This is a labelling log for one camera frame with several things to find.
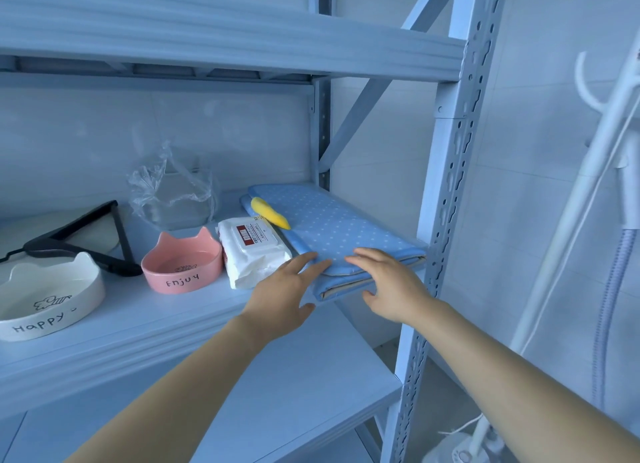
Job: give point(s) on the person's left hand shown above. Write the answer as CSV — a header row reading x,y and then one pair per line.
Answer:
x,y
280,302

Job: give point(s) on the person's right hand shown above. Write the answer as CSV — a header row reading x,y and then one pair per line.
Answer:
x,y
397,292

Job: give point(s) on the person's right middle finger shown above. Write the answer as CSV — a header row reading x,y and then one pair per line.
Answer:
x,y
372,254

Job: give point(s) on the person's left thumb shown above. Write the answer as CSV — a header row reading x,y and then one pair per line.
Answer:
x,y
307,308

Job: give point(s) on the person's right thumb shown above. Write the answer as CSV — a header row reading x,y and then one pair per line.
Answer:
x,y
371,300

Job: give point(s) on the person's left middle finger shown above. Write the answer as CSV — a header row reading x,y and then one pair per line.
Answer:
x,y
300,261

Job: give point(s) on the blue dotted cloth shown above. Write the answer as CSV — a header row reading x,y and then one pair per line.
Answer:
x,y
345,227

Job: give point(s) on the person's right forearm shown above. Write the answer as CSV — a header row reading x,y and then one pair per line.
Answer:
x,y
520,387

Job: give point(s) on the person's left forearm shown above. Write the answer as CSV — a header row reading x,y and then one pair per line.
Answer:
x,y
165,402

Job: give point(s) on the white wet wipes pack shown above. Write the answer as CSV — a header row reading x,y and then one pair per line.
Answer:
x,y
252,252

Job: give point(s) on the yellow plastic item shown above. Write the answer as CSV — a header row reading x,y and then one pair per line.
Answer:
x,y
270,213

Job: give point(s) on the pink cat-ear ceramic bowl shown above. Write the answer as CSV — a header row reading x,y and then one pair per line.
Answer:
x,y
182,270

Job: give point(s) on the clear plastic bag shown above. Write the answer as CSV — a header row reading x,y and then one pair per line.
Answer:
x,y
170,197

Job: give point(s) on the white steamer base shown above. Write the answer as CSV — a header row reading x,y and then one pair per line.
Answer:
x,y
462,450

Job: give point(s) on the black clothes hanger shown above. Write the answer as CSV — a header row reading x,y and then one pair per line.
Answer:
x,y
120,257

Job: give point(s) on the white garment steamer pole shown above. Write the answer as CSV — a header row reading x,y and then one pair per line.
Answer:
x,y
575,197

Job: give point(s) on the white metal shelving rack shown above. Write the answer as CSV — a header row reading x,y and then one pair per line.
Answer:
x,y
210,37

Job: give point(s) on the white cat-ear ceramic bowl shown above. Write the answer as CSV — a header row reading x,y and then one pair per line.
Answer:
x,y
45,300

